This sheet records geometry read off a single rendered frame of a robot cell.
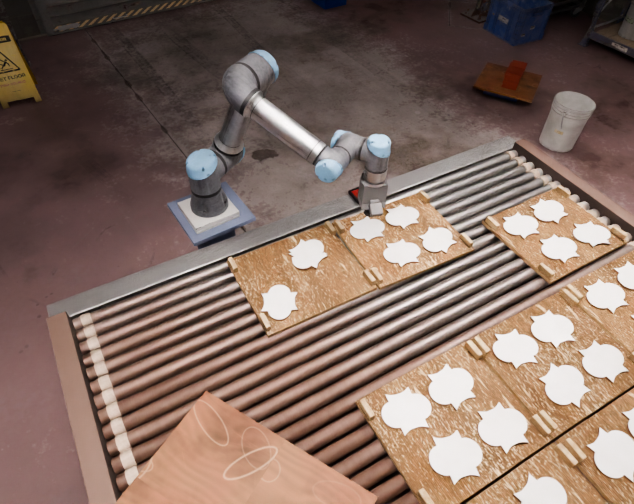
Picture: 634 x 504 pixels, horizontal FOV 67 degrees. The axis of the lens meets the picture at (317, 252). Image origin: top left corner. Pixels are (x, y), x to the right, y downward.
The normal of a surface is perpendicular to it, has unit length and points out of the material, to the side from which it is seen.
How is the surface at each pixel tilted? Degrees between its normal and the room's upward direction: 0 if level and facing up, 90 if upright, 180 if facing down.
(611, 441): 0
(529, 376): 0
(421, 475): 0
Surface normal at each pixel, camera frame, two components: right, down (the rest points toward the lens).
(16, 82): 0.49, 0.50
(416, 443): 0.02, -0.67
